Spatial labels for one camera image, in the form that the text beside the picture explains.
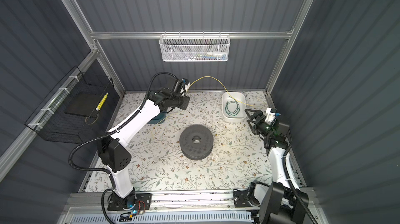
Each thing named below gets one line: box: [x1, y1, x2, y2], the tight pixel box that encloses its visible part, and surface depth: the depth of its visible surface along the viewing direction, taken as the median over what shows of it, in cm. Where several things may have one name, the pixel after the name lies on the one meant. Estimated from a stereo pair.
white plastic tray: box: [221, 91, 247, 122], surface depth 111 cm
